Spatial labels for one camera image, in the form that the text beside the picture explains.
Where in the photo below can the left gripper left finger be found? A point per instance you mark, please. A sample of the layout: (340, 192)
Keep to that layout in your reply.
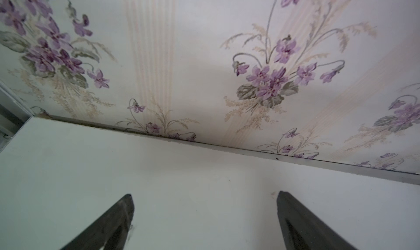
(108, 232)

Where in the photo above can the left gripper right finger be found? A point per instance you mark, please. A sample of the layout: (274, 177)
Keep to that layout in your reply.
(303, 230)

